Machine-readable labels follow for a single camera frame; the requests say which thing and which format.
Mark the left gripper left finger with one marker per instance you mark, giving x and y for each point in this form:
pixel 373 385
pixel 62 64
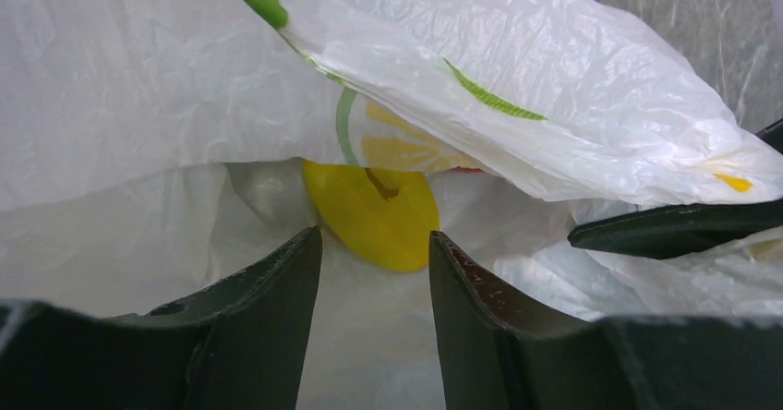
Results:
pixel 237 344

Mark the white printed plastic bag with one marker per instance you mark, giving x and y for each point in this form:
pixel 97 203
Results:
pixel 138 140

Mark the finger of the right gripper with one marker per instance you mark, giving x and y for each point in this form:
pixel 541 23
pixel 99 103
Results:
pixel 672 231
pixel 773 135

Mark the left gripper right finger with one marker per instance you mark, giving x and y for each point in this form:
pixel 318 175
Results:
pixel 502 349

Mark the yellow fake fruit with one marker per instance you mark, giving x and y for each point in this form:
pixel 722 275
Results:
pixel 384 216

